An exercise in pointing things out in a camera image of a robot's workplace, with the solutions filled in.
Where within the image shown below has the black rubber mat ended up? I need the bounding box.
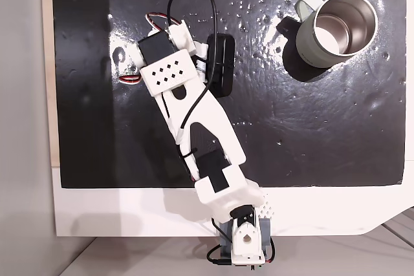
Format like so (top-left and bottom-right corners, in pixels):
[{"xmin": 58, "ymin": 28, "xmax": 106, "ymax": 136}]
[{"xmin": 51, "ymin": 0, "xmax": 407, "ymax": 189}]

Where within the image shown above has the pale green steel mug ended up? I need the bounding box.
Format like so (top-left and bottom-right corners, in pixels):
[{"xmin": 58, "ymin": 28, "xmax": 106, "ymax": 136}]
[{"xmin": 293, "ymin": 0, "xmax": 378, "ymax": 67}]

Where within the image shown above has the black oval camera box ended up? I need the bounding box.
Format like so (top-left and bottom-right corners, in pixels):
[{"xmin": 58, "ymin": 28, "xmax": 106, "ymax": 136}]
[{"xmin": 206, "ymin": 32, "xmax": 236, "ymax": 98}]

